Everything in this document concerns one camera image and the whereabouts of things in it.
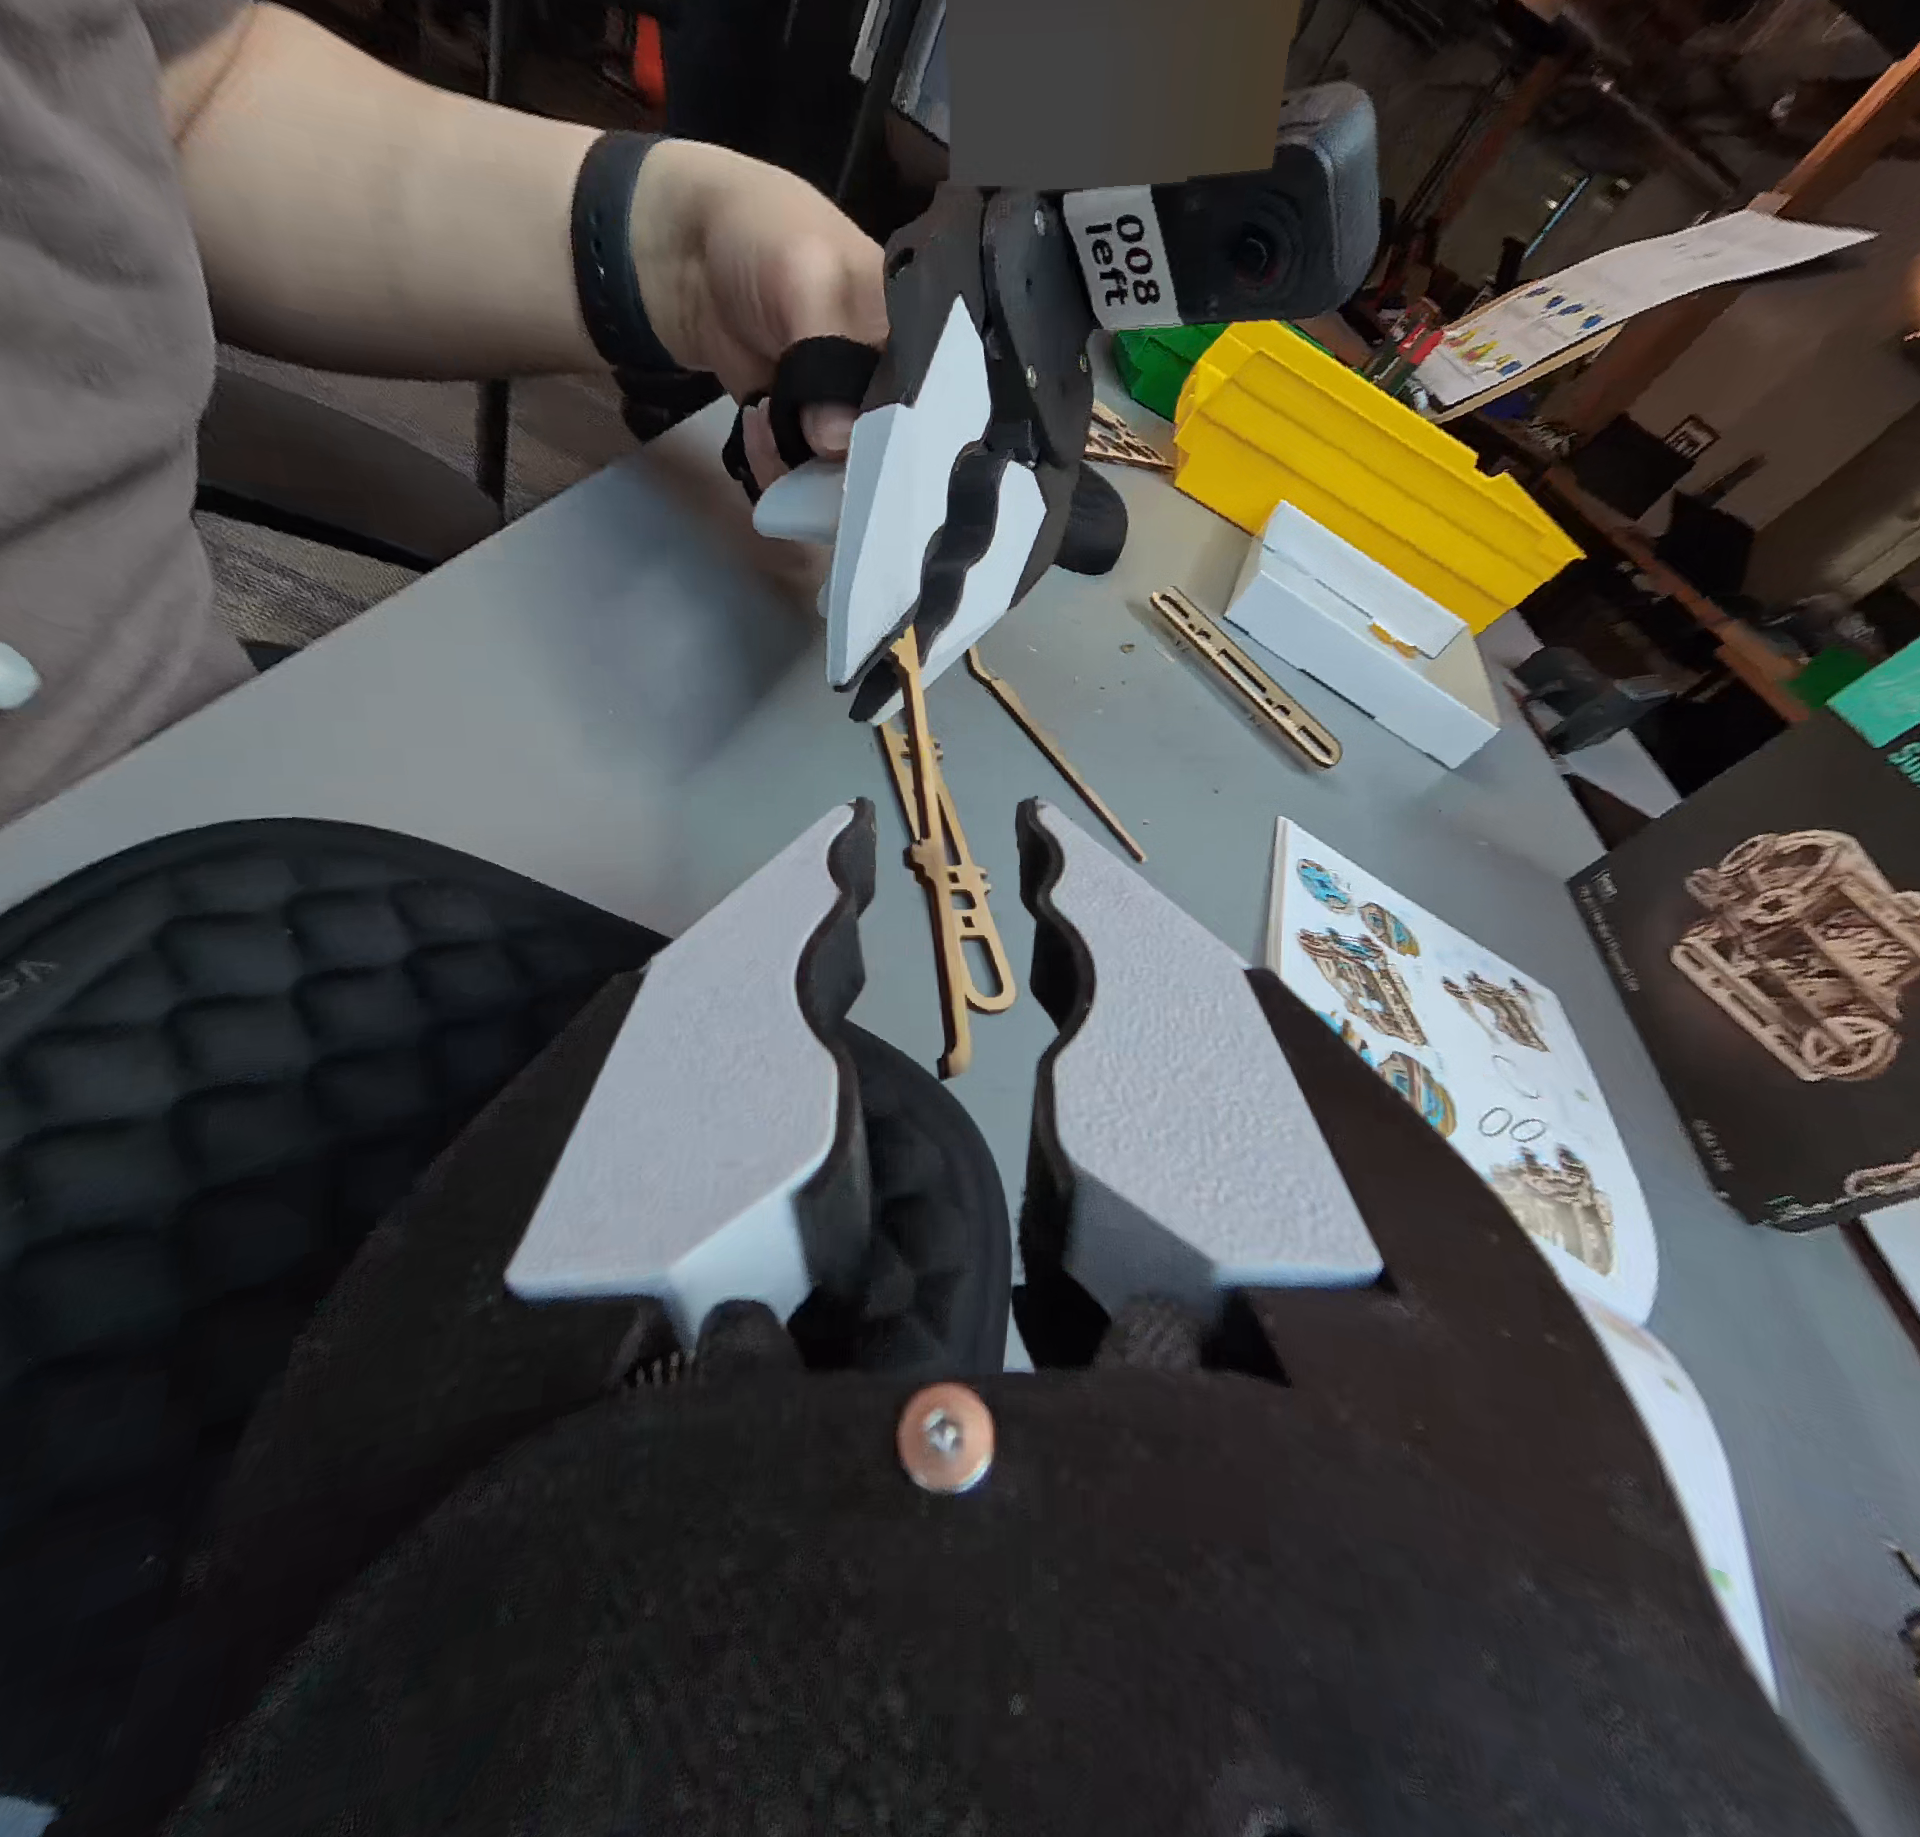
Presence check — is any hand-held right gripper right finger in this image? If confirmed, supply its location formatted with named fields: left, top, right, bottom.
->
left=1014, top=796, right=1384, bottom=1361

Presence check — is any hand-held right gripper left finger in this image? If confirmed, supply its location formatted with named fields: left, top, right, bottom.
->
left=505, top=800, right=879, bottom=1366

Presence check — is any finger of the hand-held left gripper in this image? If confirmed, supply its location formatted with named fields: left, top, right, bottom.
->
left=847, top=440, right=1053, bottom=728
left=827, top=291, right=999, bottom=696

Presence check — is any thin hooked wooden strip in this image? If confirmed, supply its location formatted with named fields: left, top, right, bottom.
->
left=877, top=718, right=970, bottom=1080

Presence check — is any slotted wooden part with loop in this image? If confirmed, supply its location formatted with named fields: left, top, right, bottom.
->
left=897, top=629, right=1021, bottom=1020

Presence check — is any person's left forearm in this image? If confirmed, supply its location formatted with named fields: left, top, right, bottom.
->
left=157, top=0, right=605, bottom=375

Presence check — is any black model kit box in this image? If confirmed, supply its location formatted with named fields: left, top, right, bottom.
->
left=1566, top=711, right=1920, bottom=1232

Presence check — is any person's left hand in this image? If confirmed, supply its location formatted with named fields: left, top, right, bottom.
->
left=630, top=142, right=894, bottom=487

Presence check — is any green plastic bin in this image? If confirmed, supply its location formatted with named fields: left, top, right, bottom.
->
left=1110, top=319, right=1235, bottom=423

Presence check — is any tapered wooden stick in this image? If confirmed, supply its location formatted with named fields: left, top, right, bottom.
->
left=966, top=650, right=1147, bottom=867

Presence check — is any open instruction booklet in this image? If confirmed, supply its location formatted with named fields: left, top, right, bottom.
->
left=1266, top=816, right=1782, bottom=1707

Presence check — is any wooden bar with holes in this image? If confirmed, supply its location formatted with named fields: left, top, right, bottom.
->
left=1150, top=588, right=1343, bottom=772

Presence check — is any yellow plastic bin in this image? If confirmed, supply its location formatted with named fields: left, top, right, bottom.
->
left=1173, top=319, right=1586, bottom=636

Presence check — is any white cardboard box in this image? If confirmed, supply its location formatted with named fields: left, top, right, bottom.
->
left=1221, top=500, right=1503, bottom=772

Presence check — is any black wristband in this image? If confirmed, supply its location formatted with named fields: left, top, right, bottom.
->
left=570, top=130, right=724, bottom=440

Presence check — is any black padded cushion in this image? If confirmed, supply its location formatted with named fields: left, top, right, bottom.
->
left=0, top=816, right=1016, bottom=1825

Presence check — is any dark grey object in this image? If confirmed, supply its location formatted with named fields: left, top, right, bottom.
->
left=1516, top=643, right=1655, bottom=758

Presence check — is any black office chair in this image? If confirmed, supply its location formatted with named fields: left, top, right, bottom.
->
left=195, top=351, right=518, bottom=584

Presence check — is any printed instruction sheet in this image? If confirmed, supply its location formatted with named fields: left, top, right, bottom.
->
left=1417, top=211, right=1880, bottom=419

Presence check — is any wooden shelving rack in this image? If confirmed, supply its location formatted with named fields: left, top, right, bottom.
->
left=1441, top=37, right=1920, bottom=728

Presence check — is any green box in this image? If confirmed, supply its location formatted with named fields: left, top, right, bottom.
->
left=1821, top=636, right=1920, bottom=752

